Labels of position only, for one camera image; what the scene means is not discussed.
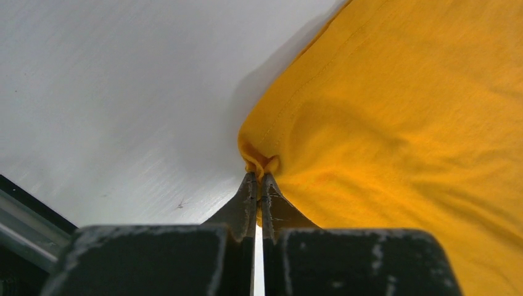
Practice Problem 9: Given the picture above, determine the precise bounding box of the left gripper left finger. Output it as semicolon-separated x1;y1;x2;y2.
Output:
41;173;257;295

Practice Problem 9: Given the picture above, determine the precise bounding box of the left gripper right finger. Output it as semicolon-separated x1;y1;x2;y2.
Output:
260;174;462;295

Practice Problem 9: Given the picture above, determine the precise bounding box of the yellow t shirt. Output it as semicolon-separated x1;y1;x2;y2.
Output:
237;1;522;295

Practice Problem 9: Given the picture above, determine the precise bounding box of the aluminium frame rail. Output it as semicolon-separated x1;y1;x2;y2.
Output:
1;191;70;272

